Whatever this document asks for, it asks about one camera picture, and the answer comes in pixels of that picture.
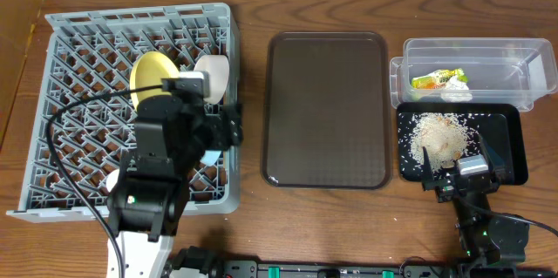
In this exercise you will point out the green orange snack wrapper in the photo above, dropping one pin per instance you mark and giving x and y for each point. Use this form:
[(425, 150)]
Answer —
[(438, 78)]

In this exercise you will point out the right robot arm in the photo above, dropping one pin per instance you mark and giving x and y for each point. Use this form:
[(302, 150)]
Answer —
[(491, 239)]

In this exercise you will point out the white bowl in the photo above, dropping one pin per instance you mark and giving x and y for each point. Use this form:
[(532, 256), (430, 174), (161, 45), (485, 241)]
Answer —
[(218, 70)]

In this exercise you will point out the white tissue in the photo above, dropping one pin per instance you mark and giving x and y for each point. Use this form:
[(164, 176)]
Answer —
[(456, 91)]

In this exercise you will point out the spilled rice pile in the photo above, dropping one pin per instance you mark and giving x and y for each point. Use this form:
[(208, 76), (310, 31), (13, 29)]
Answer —
[(446, 137)]

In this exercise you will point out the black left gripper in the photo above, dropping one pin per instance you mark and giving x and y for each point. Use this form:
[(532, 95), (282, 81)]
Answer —
[(231, 125)]

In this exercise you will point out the clear plastic bin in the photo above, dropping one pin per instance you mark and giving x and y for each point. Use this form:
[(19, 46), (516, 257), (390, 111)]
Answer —
[(515, 71)]

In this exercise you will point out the grey plastic dish rack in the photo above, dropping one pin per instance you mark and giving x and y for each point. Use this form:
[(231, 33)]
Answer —
[(89, 61)]

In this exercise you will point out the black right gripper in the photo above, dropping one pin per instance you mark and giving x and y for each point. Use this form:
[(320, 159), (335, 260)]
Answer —
[(456, 182)]

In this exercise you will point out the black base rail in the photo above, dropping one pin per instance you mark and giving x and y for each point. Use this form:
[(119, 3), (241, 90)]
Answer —
[(196, 262)]

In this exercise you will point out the black waste tray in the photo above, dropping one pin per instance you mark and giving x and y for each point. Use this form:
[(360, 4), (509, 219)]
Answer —
[(500, 126)]

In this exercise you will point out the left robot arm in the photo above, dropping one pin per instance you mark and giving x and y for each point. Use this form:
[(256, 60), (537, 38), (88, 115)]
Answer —
[(146, 203)]

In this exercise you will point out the white cup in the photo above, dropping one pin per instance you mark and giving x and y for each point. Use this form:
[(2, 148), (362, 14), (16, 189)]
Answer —
[(111, 180)]

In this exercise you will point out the light blue bowl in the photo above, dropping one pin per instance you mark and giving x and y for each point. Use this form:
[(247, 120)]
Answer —
[(210, 157)]

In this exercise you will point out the yellow plate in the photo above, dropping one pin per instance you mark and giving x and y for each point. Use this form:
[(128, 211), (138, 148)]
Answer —
[(150, 69)]

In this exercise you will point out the dark brown serving tray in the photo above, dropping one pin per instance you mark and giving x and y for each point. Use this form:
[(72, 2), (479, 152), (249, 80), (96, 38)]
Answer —
[(327, 115)]

